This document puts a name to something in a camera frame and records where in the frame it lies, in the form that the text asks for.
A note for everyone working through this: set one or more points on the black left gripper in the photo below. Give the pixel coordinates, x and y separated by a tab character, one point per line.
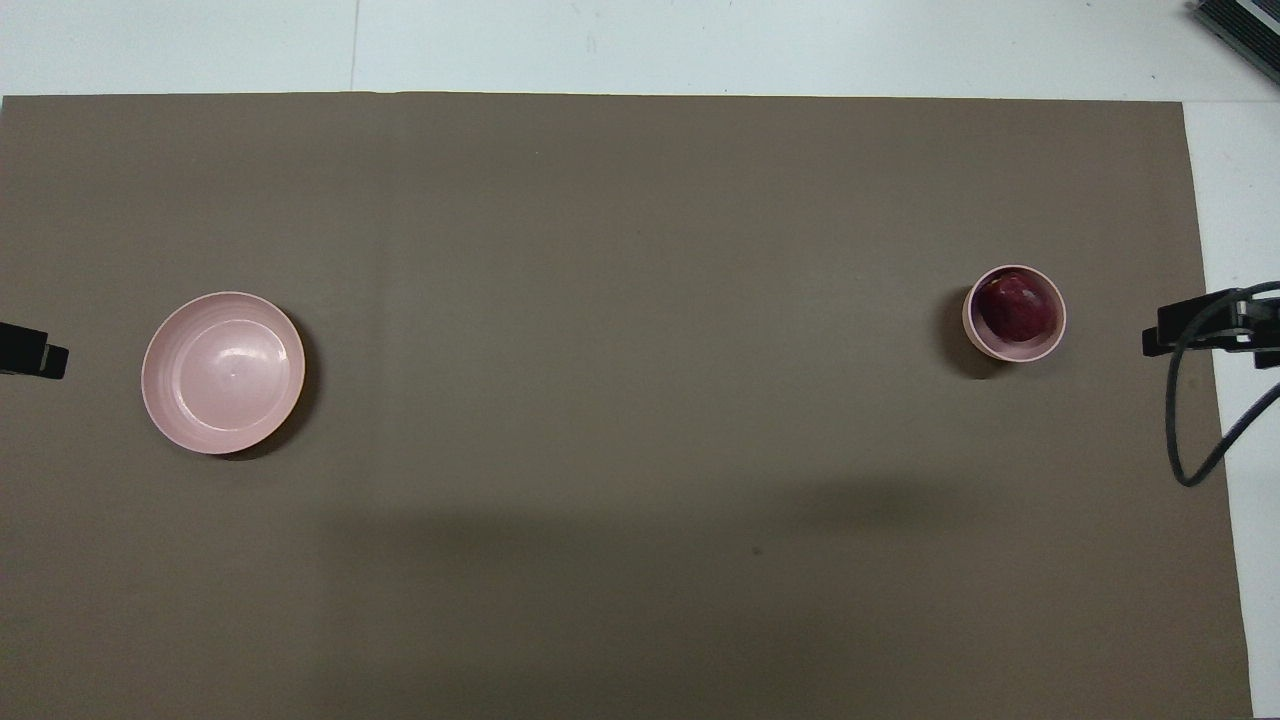
22	350

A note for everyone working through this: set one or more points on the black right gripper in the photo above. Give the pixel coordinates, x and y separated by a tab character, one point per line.
1262	325

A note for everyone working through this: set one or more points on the red apple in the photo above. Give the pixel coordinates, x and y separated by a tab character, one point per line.
1016	306

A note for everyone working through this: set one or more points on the pink plate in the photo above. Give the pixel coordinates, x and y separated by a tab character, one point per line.
222	372

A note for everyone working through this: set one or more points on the pink bowl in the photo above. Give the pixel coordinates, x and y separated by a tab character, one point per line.
1005	352

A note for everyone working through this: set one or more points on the dark ribbed device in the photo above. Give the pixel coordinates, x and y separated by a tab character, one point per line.
1240	22

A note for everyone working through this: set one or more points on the brown table mat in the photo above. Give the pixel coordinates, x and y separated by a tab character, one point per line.
640	450

